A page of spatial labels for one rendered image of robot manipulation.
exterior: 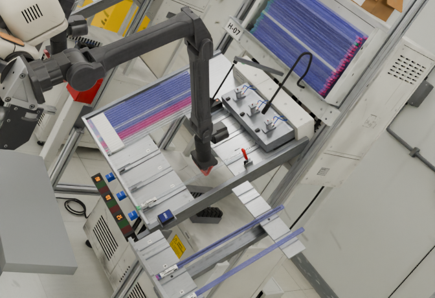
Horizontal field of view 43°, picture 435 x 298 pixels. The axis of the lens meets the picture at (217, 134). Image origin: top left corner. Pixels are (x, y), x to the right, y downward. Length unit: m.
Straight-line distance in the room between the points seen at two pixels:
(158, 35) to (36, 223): 0.81
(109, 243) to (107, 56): 1.42
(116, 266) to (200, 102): 1.17
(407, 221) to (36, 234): 2.33
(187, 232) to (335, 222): 1.68
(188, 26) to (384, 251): 2.40
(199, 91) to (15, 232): 0.75
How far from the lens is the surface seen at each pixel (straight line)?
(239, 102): 2.27
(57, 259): 1.90
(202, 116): 1.85
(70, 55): 1.53
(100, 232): 2.86
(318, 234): 3.90
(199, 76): 1.74
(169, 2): 3.31
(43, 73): 1.47
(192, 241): 2.31
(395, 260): 3.62
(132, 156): 2.26
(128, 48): 1.54
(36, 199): 2.10
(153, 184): 2.14
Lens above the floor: 1.81
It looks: 21 degrees down
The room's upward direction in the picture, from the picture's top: 33 degrees clockwise
